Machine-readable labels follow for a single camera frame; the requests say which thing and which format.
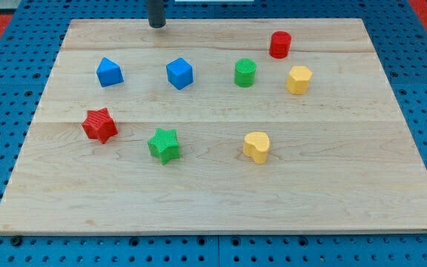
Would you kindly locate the yellow hexagon block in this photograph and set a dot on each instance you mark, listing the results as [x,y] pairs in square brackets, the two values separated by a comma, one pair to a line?
[298,80]

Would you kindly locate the wooden board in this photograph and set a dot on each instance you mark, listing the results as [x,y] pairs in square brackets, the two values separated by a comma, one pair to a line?
[341,159]

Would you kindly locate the yellow heart block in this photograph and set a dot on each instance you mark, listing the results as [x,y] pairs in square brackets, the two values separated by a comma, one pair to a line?
[256,146]

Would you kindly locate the green star block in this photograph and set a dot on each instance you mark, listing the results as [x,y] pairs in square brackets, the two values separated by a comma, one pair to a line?
[164,145]

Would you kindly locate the green cylinder block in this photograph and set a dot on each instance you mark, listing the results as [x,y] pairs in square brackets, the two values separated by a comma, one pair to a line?
[245,71]

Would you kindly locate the blue cube block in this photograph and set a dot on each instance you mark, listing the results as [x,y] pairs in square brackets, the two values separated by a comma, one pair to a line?
[180,73]

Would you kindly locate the red cylinder block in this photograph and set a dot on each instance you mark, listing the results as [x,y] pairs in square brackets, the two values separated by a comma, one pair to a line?
[280,44]

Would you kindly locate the red star block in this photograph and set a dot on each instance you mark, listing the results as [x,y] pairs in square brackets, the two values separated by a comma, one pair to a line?
[99,125]

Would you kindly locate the blue triangle block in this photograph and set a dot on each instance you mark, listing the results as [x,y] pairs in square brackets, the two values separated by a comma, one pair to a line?
[109,73]

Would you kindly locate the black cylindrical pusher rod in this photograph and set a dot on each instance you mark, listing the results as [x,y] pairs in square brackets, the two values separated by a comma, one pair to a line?
[156,13]

